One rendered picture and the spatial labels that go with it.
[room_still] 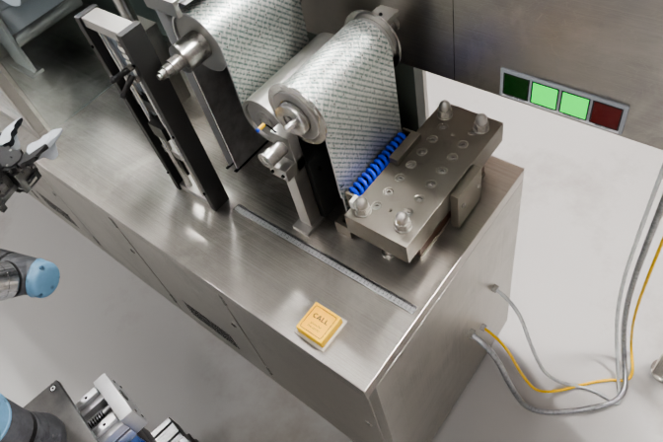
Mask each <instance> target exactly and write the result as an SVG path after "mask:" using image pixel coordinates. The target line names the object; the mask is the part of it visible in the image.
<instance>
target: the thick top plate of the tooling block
mask: <svg viewBox="0 0 663 442"><path fill-rule="evenodd" d="M450 105H451V108H452V113H453V116H452V118H450V119H448V120H441V119H439V118H438V117H437V113H438V110H437V109H438V108H439V107H438V108H437V109H436V110H435V111H434V112H433V114H432V115H431V116H430V117H429V118H428V119H427V121H426V122H424V123H423V124H422V125H421V126H420V128H419V129H418V130H417V131H416V132H418V133H420V134H421V140H420V141H419V142H418V143H417V144H416V146H415V147H414V148H413V149H412V150H411V151H410V153H409V154H408V155H407V156H406V157H405V159H404V160H403V161H402V162H401V163H400V165H399V166H397V165H395V164H392V163H389V165H388V166H387V167H386V168H385V169H384V170H383V171H382V173H381V174H380V175H379V176H378V177H377V178H376V180H375V181H373V182H372V183H371V184H370V185H369V187H368V188H367V189H366V190H365V191H364V192H363V194H362V195H361V196H364V197H365V198H366V199H367V201H368V203H369V204H370V206H371V208H372V212H371V214H370V215H369V216H368V217H366V218H359V217H357V216H356V215H355V212H354V211H355V209H352V208H350V209H349V210H348V211H347V212H346V213H345V214H344V218H345V222H346V225H347V229H348V232H350V233H352V234H354V235H356V236H358V237H360V238H361V239H363V240H365V241H367V242H369V243H371V244H373V245H374V246H376V247H378V248H380V249H382V250H384V251H386V252H388V253H389V254H391V255H393V256H395V257H397V258H400V259H401V260H403V261H405V262H407V263H410V261H411V260H412V259H413V257H414V256H415V255H416V253H417V252H418V251H419V249H420V248H421V247H422V246H423V244H424V243H425V242H426V240H427V239H428V238H429V236H430V235H431V234H432V232H433V231H434V230H435V228H436V227H437V226H438V225H439V223H440V222H441V221H442V219H443V218H444V217H445V215H446V214H447V213H448V211H449V210H450V209H451V202H450V195H451V193H452V192H453V191H454V189H455V188H456V187H457V185H458V184H459V183H460V182H461V180H462V179H463V178H464V176H465V175H466V174H467V173H468V171H469V170H470V169H471V167H472V166H473V165H476V166H478V167H481V168H482V167H483V165H484V164H485V163H486V161H487V160H488V159H489V157H490V156H491V155H492V153H493V152H494V151H495V149H496V148H497V147H498V146H499V144H500V143H501V142H502V136H503V122H501V121H498V120H495V119H492V118H490V117H488V118H487V120H488V121H489V131H488V132H487V133H485V134H477V133H475V132H474V130H473V127H474V121H475V120H476V116H477V115H478V113H476V112H473V111H470V110H465V109H463V108H460V107H457V106H454V105H452V104H450ZM400 211H403V212H405V213H406V214H407V216H408V218H409V220H410V222H411V225H412V227H411V230H410V231H409V232H408V233H406V234H400V233H398V232H396V230H395V227H394V226H395V222H394V220H395V219H396V215H397V213H398V212H400Z"/></svg>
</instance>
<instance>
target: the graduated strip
mask: <svg viewBox="0 0 663 442"><path fill-rule="evenodd" d="M233 210H235V211H237V212H239V213H240V214H242V215H244V216H245V217H247V218H249V219H251V220H252V221H254V222H256V223H257V224H259V225H261V227H263V228H265V229H267V230H268V231H270V232H272V233H273V234H275V235H277V236H278V237H280V238H282V239H284V240H285V241H287V242H289V243H290V244H292V245H294V246H296V247H297V248H299V249H301V250H302V251H304V252H306V253H307V254H309V255H311V256H313V257H314V258H317V259H318V260H320V261H322V262H323V263H325V264H327V265H329V266H330V267H332V268H334V269H335V270H337V271H339V272H341V273H342V274H344V275H346V276H347V277H349V278H351V279H352V280H354V281H356V282H358V283H359V284H361V285H363V286H364V287H366V288H368V289H369V290H371V291H373V292H375V293H376V294H378V295H380V296H381V297H383V298H385V299H387V300H388V301H390V302H392V303H393V304H395V305H397V306H398V307H400V308H402V309H404V310H405V311H407V312H409V313H410V314H412V315H413V314H414V312H415V311H416V309H417V308H418V307H417V306H415V305H414V304H412V303H410V302H409V301H408V300H406V299H404V298H403V297H401V296H399V295H397V294H396V293H394V292H392V291H390V290H389V289H387V288H385V287H383V286H382V285H380V284H378V283H376V282H375V281H373V280H371V279H370V278H368V277H366V276H364V275H363V274H361V273H359V272H357V271H356V270H354V269H352V268H350V267H349V266H347V265H345V264H343V263H342V262H340V261H338V260H337V259H335V258H332V257H331V256H329V255H327V254H325V253H324V252H322V251H320V250H318V249H317V248H315V247H313V246H311V245H310V244H308V243H306V242H304V241H303V240H301V239H299V238H298V237H296V236H294V235H292V234H291V233H289V232H287V231H285V230H284V229H282V228H280V227H278V226H277V225H275V224H273V223H271V222H270V221H268V220H266V219H265V218H263V217H261V216H259V215H258V214H256V213H254V212H252V211H251V210H250V209H248V208H246V207H245V206H243V205H241V204H238V205H237V206H236V207H235V208H234V209H233Z"/></svg>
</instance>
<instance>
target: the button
mask: <svg viewBox="0 0 663 442"><path fill-rule="evenodd" d="M341 324H342V319H341V317H339V316H338V315H336V314H335V313H333V312H332V311H330V310H328V309H327V308H325V307H324V306H322V305H321V304H319V303H317V302H316V303H315V304H314V306H313V307H312V308H311V309H310V311H309V312H308V313H307V314H306V315H305V317H304V318H303V319H302V320H301V322H300V323H299V324H298V325H297V327H296V328H297V330H298V332H300V333H301V334H303V335H304V336H306V337H307V338H309V339H310V340H311V341H313V342H314V343H316V344H317V345H319V346H320V347H324V346H325V345H326V344H327V343H328V341H329V340H330V339H331V337H332V336H333V335H334V333H335V332H336V331H337V329H338V328H339V327H340V326H341Z"/></svg>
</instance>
